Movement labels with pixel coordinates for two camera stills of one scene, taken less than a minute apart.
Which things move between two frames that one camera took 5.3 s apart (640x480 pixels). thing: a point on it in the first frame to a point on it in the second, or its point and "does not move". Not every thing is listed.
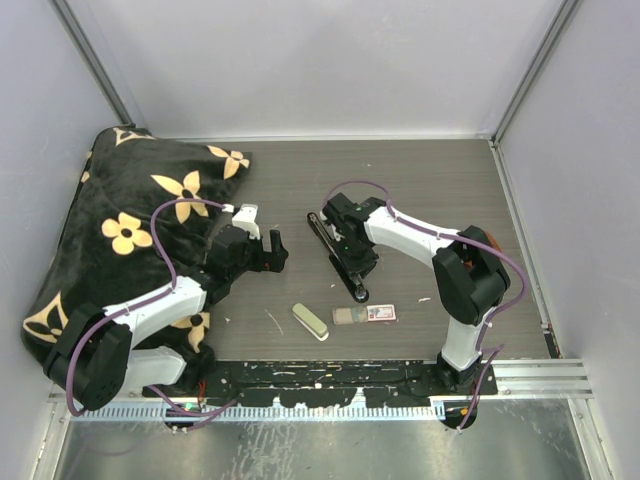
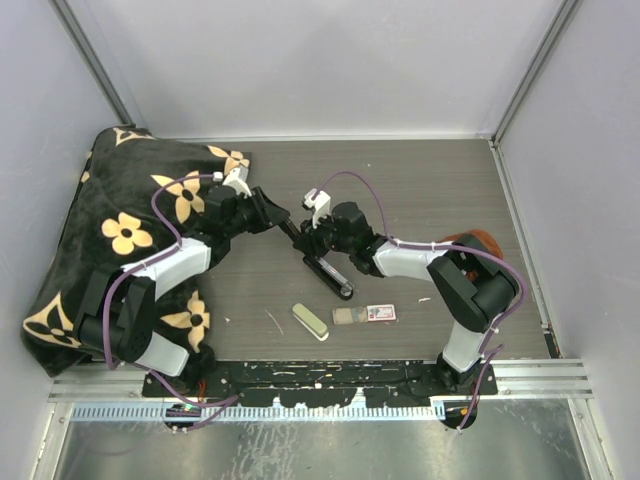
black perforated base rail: [328, 384] does not move
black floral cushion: [142, 209] does not move
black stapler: [331, 235] to [322, 269]
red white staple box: [364, 314] does not move
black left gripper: [270, 261] to [267, 212]
